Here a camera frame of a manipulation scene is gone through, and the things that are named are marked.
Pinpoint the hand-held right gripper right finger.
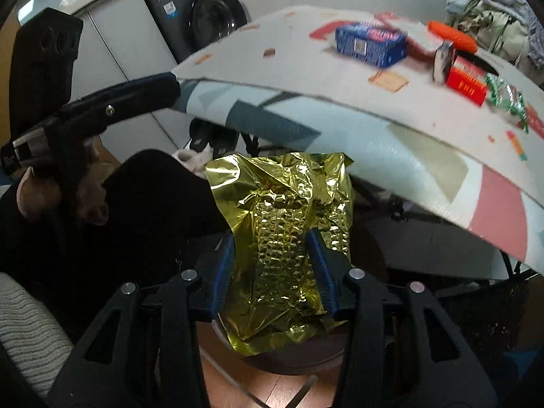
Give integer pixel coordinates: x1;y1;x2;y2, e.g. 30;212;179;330
306;229;498;408

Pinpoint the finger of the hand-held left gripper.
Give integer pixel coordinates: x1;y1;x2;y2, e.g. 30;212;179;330
59;73;182;129

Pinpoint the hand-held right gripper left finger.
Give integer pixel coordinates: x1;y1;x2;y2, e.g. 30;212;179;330
47;234;236;408

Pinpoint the gold foil wrapper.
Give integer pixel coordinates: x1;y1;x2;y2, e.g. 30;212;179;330
205;152;355;355

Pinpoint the orange foam net sleeve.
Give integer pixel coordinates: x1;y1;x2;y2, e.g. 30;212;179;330
427;20;477;54

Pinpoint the person's left hand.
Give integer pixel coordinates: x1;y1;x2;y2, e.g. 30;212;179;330
16;136;112;227

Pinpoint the white cabinet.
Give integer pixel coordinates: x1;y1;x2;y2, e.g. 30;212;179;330
64;0;192;166

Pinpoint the white fuzzy slipper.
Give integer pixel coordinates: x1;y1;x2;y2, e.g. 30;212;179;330
172;143;214;178

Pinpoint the person's black pants leg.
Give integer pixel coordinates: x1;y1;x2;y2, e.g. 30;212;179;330
0;149;232;349

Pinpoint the dark grey washing machine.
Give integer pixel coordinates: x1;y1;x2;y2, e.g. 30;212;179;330
140;0;252;65

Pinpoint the grey ribbed chair cushion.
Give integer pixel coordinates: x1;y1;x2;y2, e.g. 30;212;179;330
0;272;75;398

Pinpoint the blue cardboard box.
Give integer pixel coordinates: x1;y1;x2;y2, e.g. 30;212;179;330
335;21;409;69

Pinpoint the red cardboard box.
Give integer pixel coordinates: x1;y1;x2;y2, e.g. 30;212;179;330
446;56;489;107

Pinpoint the small silver black packet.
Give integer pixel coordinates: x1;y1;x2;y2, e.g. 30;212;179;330
432;40;458;84

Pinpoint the green white snack packet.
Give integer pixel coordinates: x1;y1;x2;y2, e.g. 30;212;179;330
484;72;530;133

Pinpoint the red printed flat packet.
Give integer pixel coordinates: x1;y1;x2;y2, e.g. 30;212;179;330
374;12;443;58

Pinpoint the pile of clothes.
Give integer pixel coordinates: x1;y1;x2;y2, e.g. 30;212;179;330
444;0;544;71

